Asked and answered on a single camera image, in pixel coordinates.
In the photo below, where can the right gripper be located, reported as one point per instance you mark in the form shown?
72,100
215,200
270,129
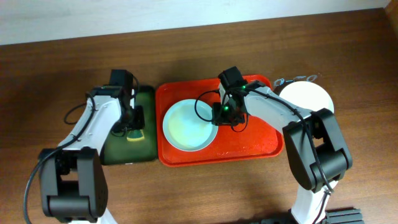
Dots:
228,119

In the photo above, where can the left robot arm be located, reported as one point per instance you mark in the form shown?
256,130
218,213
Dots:
73,187

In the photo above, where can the yellow green scrub sponge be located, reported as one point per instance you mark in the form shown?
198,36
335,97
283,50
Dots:
135,135

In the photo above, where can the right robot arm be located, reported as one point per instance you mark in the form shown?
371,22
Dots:
316,149

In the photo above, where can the dark green tray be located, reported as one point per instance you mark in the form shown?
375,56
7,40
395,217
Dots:
118,150

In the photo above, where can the white plate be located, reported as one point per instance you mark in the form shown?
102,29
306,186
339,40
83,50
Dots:
307,95

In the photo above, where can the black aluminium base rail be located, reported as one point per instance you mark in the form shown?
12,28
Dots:
350,216

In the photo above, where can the red plastic tray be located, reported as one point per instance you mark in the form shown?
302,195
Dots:
255,141

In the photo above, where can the light blue plate top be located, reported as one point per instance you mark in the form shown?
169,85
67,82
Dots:
187,127

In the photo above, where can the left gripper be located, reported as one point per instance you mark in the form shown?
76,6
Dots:
137,121

